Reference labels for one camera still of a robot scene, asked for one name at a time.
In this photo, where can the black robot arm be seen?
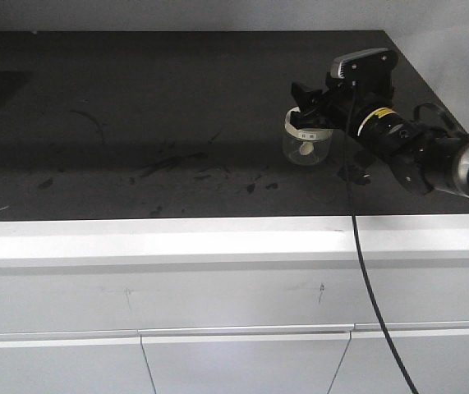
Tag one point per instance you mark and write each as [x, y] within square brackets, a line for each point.
[422, 158]

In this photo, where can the white fume hood base cabinet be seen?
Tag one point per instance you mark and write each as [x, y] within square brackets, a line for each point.
[233, 305]

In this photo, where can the glass jar with white lid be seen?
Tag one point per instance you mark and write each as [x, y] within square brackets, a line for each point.
[307, 146]

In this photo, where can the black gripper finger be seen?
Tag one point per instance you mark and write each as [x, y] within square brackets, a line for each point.
[312, 120]
[305, 97]

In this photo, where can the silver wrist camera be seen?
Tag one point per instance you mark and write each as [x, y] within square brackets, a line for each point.
[369, 67]

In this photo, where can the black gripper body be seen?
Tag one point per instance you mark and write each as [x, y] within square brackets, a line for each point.
[367, 100]

